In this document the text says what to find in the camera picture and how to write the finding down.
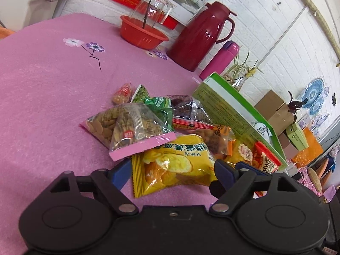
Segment red and orange snack packet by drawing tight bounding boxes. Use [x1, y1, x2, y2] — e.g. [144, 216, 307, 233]
[252, 141, 282, 174]

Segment white and blue snack packet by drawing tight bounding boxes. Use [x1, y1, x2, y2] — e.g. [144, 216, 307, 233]
[251, 122, 273, 142]

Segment green cardboard box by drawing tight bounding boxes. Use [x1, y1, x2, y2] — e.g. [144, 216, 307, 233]
[192, 72, 289, 169]

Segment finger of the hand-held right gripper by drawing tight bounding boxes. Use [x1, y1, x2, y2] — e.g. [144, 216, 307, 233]
[235, 161, 269, 177]

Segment small brown cardboard box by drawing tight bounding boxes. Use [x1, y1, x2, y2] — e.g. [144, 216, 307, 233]
[278, 131, 299, 160]

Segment large blue mandala wall decoration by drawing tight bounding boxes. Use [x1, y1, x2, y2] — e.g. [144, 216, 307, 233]
[300, 78, 324, 109]

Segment pink floral tablecloth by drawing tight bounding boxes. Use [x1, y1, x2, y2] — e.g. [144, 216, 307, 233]
[0, 13, 287, 247]

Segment red thermos jug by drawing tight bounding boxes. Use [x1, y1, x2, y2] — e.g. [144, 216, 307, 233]
[167, 1, 237, 72]

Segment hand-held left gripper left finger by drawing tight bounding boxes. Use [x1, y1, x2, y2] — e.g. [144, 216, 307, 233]
[49, 161, 139, 216]

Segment yellow chips packet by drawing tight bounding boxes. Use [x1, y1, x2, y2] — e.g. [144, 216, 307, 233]
[131, 134, 217, 198]

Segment pink floral blanket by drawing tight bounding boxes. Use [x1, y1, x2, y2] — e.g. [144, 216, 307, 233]
[292, 162, 340, 205]

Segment beige wall pipe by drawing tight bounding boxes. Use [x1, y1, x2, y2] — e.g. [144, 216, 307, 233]
[283, 0, 340, 56]

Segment medium blue mandala wall decoration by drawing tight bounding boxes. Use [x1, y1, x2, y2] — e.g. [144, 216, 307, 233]
[316, 86, 330, 116]

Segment green shoe box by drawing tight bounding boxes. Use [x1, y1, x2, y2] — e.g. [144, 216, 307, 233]
[285, 123, 309, 150]

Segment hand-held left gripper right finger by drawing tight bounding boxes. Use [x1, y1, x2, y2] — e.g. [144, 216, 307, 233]
[209, 159, 298, 215]

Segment round straw cushion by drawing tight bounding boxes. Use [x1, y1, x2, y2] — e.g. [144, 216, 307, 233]
[305, 167, 323, 194]

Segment clear red-label twist snack packet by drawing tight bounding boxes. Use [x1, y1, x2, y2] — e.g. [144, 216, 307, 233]
[112, 83, 133, 106]

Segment orange bag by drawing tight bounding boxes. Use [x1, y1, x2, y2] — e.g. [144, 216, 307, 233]
[291, 127, 324, 169]

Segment green pea packet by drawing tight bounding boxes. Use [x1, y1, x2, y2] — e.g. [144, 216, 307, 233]
[131, 84, 173, 133]

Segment yellow clear snack packet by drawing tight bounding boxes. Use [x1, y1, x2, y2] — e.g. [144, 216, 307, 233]
[224, 137, 256, 168]

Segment clear packet of dark dates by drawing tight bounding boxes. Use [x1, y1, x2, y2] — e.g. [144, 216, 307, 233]
[167, 95, 213, 128]

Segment purple leaf plant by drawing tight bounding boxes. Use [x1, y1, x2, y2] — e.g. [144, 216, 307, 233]
[287, 91, 309, 124]

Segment orange clear packet brown snacks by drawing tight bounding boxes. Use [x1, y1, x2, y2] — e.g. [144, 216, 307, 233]
[173, 118, 237, 161]

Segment large brown cardboard box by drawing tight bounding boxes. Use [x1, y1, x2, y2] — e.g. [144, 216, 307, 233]
[254, 90, 296, 136]

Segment pink insulated bottle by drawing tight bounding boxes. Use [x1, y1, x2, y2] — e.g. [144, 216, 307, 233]
[199, 40, 240, 81]

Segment plant in glass vase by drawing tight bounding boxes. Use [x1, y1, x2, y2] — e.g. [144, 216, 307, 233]
[222, 50, 263, 92]

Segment dark stirring stick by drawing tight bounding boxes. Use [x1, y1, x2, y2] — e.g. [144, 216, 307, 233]
[142, 0, 160, 30]

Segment pink-edged clear cracker packet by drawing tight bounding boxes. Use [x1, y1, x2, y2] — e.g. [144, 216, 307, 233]
[80, 103, 177, 162]

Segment glass carafe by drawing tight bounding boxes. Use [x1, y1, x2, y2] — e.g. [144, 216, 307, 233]
[130, 0, 174, 30]

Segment red plastic basin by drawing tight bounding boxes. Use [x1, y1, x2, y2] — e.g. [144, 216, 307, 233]
[119, 15, 169, 50]

